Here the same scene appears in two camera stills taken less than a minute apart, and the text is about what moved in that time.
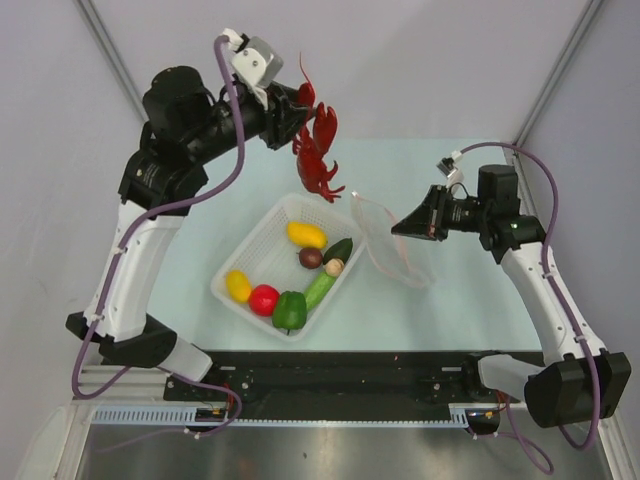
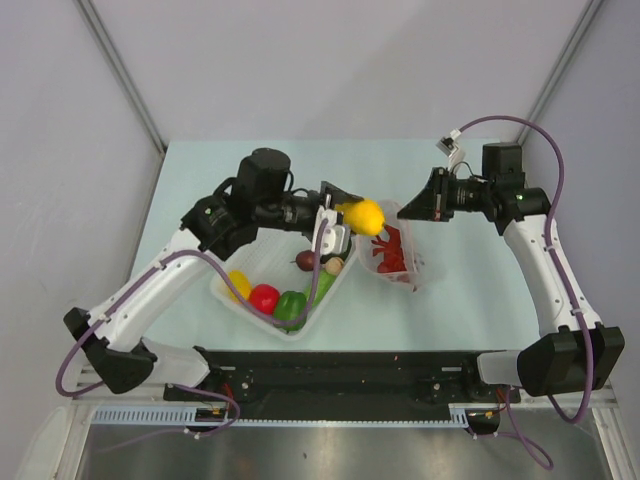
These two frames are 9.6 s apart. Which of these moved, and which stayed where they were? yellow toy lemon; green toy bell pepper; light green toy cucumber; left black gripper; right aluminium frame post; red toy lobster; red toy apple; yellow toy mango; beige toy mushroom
Moved: left black gripper; red toy lobster; yellow toy mango
Stayed: yellow toy lemon; red toy apple; green toy bell pepper; beige toy mushroom; light green toy cucumber; right aluminium frame post
